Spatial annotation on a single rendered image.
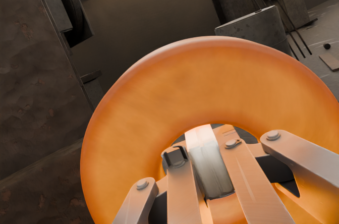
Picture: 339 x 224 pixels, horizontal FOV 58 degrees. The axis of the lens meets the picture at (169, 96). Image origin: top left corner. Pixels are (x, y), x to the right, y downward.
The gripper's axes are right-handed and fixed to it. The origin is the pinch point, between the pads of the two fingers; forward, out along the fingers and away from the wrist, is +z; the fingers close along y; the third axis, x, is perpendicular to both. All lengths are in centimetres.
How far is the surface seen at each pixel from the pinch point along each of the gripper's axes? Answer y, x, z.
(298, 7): 298, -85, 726
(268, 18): 79, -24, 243
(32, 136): -26.7, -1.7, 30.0
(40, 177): -25.2, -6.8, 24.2
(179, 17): 34, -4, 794
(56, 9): -139, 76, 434
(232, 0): 89, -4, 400
